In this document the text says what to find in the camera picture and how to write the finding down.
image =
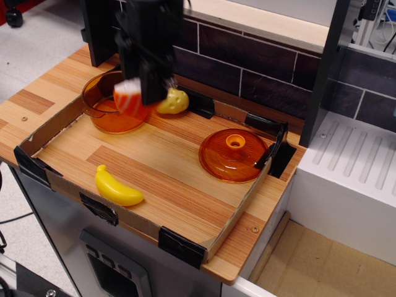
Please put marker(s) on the white toy sink drainboard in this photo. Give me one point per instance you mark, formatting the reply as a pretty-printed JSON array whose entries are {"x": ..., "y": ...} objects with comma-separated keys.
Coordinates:
[{"x": 344, "y": 186}]

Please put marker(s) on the yellow toy banana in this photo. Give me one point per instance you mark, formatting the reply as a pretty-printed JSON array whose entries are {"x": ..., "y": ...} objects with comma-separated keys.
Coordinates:
[{"x": 115, "y": 191}]

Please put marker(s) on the dark grey right post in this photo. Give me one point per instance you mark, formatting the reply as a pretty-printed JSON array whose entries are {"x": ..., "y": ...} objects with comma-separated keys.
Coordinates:
[{"x": 338, "y": 39}]

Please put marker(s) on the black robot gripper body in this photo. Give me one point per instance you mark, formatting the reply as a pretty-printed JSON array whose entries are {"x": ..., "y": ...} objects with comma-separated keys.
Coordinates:
[{"x": 148, "y": 31}]

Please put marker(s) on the grey toy oven front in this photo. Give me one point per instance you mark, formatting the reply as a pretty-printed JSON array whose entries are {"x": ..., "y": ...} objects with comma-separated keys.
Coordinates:
[{"x": 116, "y": 274}]

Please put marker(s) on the orange transparent plastic pot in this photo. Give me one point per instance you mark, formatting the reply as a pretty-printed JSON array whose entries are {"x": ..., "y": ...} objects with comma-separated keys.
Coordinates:
[{"x": 99, "y": 105}]

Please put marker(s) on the salmon sushi toy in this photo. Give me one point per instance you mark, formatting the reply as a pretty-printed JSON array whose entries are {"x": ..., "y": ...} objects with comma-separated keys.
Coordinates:
[{"x": 128, "y": 98}]

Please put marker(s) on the orange transparent pot lid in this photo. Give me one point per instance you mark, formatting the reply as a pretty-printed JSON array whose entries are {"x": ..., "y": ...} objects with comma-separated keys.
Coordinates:
[{"x": 232, "y": 155}]

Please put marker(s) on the cardboard fence with black tape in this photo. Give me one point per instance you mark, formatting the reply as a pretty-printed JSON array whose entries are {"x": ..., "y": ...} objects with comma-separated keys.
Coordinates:
[{"x": 160, "y": 159}]

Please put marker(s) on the dark grey vertical post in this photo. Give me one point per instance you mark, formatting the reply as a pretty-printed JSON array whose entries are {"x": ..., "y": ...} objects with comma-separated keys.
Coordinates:
[{"x": 100, "y": 28}]

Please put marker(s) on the yellow toy potato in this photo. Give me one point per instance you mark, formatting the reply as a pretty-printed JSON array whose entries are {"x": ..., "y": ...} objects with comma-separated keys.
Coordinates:
[{"x": 176, "y": 102}]

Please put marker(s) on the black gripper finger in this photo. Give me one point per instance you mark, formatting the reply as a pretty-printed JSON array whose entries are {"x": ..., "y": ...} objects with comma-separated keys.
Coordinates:
[{"x": 154, "y": 80}]

